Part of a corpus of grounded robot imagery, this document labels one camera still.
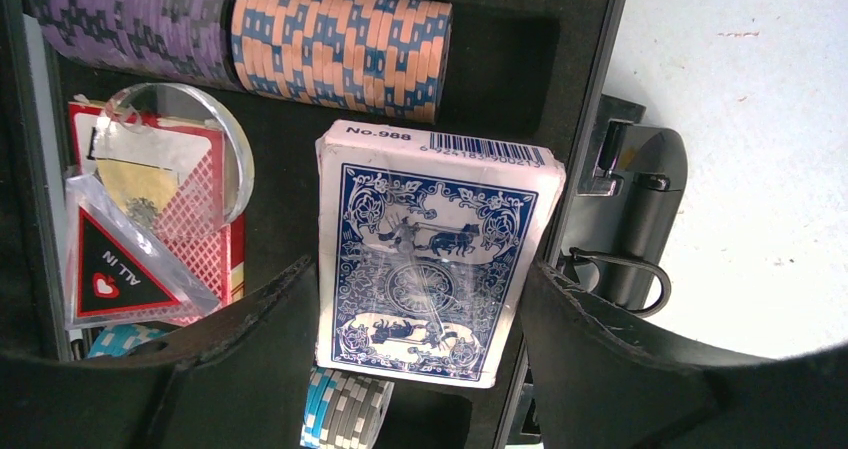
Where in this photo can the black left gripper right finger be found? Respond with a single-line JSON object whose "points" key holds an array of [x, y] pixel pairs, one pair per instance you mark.
{"points": [[605, 378]]}

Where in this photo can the all in triangle token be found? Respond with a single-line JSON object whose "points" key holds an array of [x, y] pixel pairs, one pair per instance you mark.
{"points": [[117, 272]]}

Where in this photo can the blue playing card deck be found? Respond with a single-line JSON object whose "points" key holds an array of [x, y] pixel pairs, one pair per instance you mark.
{"points": [[425, 243]]}

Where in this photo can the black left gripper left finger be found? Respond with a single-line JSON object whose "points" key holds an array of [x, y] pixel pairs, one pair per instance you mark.
{"points": [[235, 379]]}

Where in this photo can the clear round dealer button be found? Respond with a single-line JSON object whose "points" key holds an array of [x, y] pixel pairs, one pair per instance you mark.
{"points": [[185, 101]]}

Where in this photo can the purple orange chip row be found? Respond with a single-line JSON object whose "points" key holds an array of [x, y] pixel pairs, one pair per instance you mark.
{"points": [[384, 57]]}

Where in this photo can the red playing card deck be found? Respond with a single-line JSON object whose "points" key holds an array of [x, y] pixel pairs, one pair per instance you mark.
{"points": [[170, 175]]}

